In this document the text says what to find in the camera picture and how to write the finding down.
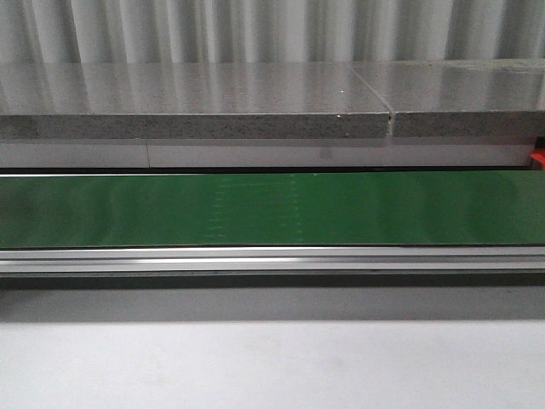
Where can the grey stone slab right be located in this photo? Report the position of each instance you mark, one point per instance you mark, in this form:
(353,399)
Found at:
(460,98)

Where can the green conveyor belt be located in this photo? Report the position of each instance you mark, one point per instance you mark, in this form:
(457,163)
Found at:
(482,207)

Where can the white pleated curtain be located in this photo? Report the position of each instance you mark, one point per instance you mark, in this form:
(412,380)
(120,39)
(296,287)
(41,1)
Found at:
(259,31)

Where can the white panel below slabs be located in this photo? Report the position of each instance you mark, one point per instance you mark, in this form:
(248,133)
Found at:
(384,152)

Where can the red plastic part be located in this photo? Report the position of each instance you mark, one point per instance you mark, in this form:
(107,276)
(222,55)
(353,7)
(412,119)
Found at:
(538,158)

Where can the grey stone slab left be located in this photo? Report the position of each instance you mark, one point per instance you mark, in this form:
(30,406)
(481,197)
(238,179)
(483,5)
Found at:
(188,101)

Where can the grey stone slab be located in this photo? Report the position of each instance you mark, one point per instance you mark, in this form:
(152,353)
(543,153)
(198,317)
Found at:
(188,101)
(460,98)

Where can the aluminium conveyor side rail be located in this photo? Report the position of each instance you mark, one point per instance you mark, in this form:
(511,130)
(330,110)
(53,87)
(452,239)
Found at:
(211,261)

